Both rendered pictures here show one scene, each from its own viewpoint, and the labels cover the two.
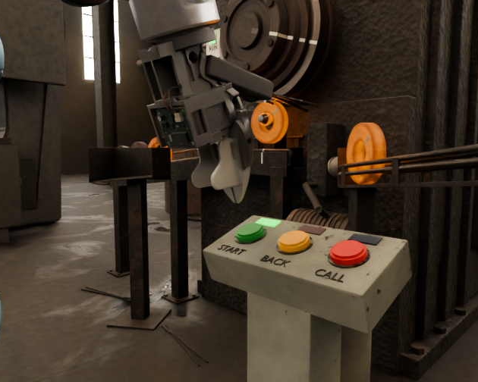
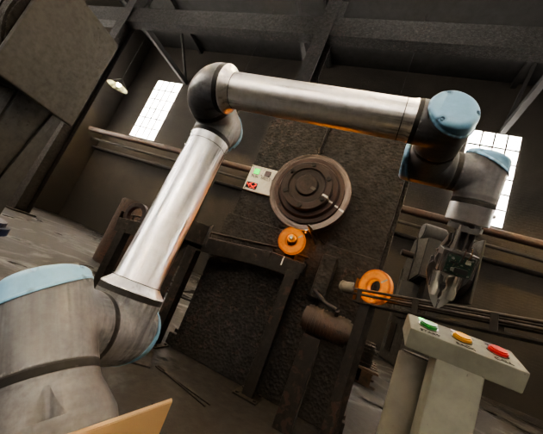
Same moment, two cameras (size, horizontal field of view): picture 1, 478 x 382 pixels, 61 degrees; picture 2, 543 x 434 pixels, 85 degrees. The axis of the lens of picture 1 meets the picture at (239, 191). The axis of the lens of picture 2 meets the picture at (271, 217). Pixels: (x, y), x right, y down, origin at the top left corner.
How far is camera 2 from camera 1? 0.74 m
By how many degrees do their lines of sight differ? 30
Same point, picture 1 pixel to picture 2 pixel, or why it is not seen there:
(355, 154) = (367, 285)
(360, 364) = not seen: hidden behind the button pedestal
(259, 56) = (310, 202)
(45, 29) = (81, 79)
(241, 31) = (302, 183)
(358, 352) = not seen: hidden behind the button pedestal
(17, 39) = (54, 72)
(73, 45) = not seen: hidden behind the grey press
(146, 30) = (472, 220)
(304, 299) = (487, 369)
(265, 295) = (453, 363)
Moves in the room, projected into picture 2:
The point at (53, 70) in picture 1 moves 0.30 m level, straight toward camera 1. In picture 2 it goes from (69, 110) to (78, 108)
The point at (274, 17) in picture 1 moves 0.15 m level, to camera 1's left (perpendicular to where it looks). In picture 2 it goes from (328, 188) to (307, 175)
